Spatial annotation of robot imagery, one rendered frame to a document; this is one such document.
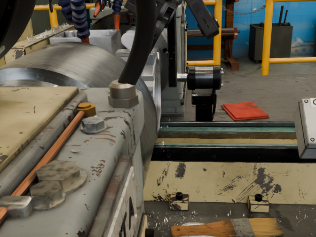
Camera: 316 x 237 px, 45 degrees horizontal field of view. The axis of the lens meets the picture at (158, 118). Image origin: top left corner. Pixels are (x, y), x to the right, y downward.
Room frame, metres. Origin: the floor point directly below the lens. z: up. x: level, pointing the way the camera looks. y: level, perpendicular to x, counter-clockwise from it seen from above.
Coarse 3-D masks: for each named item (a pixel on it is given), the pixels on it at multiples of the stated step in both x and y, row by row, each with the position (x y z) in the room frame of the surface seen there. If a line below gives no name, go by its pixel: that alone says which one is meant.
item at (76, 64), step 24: (48, 48) 0.51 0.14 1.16; (72, 48) 0.51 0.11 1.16; (96, 48) 0.54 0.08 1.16; (0, 72) 0.40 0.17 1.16; (24, 72) 0.39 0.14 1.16; (48, 72) 0.39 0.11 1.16; (72, 72) 0.41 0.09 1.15; (96, 72) 0.44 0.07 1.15; (120, 72) 0.49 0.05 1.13; (144, 96) 0.50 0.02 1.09; (144, 120) 0.45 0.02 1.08; (144, 144) 0.41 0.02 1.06; (144, 168) 0.39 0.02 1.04
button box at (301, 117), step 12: (300, 108) 0.49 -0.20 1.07; (312, 108) 0.48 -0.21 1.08; (300, 120) 0.48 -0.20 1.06; (312, 120) 0.46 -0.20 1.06; (300, 132) 0.48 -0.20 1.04; (312, 132) 0.45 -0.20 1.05; (300, 144) 0.47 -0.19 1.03; (312, 144) 0.44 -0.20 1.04; (300, 156) 0.47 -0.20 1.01; (312, 156) 0.46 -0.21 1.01
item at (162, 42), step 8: (104, 16) 0.99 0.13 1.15; (112, 16) 0.98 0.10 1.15; (120, 16) 0.98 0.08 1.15; (128, 16) 0.98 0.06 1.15; (96, 24) 0.99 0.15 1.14; (104, 24) 0.99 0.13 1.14; (112, 24) 0.98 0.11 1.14; (120, 24) 0.98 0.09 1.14; (128, 24) 0.98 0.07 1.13; (120, 32) 0.98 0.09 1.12; (160, 40) 0.97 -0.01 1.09; (160, 48) 0.97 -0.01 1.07; (160, 56) 0.97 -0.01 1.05; (160, 64) 0.97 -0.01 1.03; (160, 72) 0.97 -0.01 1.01
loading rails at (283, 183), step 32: (160, 128) 0.81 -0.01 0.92; (192, 128) 0.80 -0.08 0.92; (224, 128) 0.79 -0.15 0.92; (256, 128) 0.79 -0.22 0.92; (288, 128) 0.78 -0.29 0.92; (160, 160) 0.69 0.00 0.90; (192, 160) 0.68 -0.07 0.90; (224, 160) 0.67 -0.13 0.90; (256, 160) 0.67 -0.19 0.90; (288, 160) 0.66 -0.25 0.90; (160, 192) 0.69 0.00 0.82; (192, 192) 0.68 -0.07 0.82; (224, 192) 0.67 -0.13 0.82; (256, 192) 0.67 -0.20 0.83; (288, 192) 0.66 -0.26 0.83
